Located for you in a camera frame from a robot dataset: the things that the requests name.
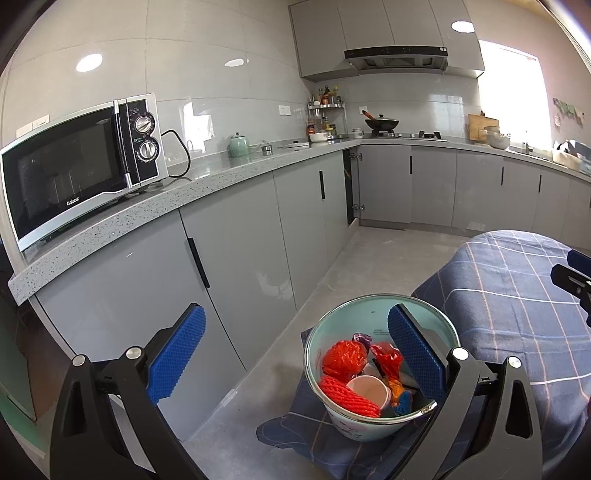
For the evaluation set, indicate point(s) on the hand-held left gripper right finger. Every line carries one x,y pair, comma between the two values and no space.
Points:
415,355

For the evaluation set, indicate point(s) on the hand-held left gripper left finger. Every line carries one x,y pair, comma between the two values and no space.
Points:
178,355

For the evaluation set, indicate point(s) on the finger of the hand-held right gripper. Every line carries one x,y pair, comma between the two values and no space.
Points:
568,277
579,259

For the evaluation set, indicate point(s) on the red clear plastic wrapper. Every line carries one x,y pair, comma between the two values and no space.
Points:
385,360

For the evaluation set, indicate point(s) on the orange blue mesh net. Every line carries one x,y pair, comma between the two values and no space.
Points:
401,401

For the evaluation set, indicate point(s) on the purple snack wrapper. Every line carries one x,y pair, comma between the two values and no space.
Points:
362,339

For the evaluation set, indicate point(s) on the white blue paper cup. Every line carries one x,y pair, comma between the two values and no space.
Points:
367,390

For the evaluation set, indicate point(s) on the red mesh net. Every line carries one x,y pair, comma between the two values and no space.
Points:
344,360

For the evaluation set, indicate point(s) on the teal enamel basin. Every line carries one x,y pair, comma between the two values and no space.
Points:
341,323

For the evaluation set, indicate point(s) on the ribbed red foam net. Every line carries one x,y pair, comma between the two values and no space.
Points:
346,397

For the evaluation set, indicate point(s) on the blue plaid tablecloth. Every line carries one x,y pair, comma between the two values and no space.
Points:
498,286

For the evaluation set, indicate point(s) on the white basin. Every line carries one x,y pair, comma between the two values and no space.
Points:
568,158

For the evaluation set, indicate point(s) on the metal faucet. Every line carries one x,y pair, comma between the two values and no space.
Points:
526,146

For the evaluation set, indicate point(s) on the hanging dishcloths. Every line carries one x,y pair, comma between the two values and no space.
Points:
569,110

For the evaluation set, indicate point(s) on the wooden cutting board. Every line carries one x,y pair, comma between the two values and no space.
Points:
480,124

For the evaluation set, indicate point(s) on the bright window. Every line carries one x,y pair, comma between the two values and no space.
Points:
512,92

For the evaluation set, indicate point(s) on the gas stove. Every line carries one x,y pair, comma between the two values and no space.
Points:
406,135

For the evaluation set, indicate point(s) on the black silver microwave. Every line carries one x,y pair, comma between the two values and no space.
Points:
60,175

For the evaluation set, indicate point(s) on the small metal tin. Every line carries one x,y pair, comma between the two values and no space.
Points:
268,151

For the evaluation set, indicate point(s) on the black wok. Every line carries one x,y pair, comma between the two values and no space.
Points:
382,123

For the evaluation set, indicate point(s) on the white bowl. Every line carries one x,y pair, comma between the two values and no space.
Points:
318,137

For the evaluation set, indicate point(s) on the metal corner spice rack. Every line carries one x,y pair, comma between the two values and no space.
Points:
325,107

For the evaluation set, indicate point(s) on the black range hood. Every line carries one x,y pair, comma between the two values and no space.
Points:
397,59

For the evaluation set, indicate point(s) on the row of condiment bottles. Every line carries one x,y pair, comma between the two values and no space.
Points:
328,96

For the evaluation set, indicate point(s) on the white wall switch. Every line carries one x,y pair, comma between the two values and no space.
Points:
32,125

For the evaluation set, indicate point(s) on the grey wall cabinets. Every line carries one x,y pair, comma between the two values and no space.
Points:
369,23

